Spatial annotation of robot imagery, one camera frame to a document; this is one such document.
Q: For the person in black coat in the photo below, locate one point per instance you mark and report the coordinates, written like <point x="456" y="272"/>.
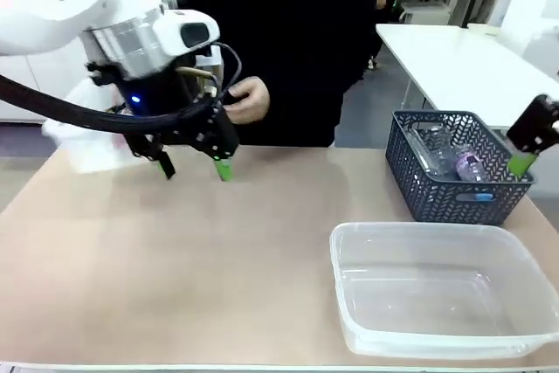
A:
<point x="284" y="19"/>

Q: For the dark woven plastic basket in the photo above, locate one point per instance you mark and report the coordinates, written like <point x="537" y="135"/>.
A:
<point x="450" y="202"/>

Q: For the clear plastic bin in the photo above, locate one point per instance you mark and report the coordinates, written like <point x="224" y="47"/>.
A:
<point x="436" y="290"/>

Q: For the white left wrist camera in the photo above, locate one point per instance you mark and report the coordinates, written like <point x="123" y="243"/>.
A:
<point x="211" y="60"/>

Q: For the person right hand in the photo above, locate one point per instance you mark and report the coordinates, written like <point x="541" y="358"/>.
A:
<point x="253" y="102"/>

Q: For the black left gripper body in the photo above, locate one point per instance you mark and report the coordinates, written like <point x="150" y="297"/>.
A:
<point x="153" y="93"/>

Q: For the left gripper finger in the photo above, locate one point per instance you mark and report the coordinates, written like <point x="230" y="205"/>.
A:
<point x="150" y="148"/>
<point x="220" y="141"/>

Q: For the plastic bottle purple label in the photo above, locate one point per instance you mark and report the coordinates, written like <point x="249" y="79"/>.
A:
<point x="469" y="165"/>

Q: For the white cabinet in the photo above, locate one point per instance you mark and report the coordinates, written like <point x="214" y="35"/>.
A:
<point x="26" y="84"/>

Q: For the clear crushed plastic bottle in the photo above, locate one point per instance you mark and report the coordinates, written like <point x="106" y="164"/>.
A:
<point x="434" y="150"/>

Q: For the large white table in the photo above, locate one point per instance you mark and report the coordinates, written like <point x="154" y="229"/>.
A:
<point x="458" y="67"/>

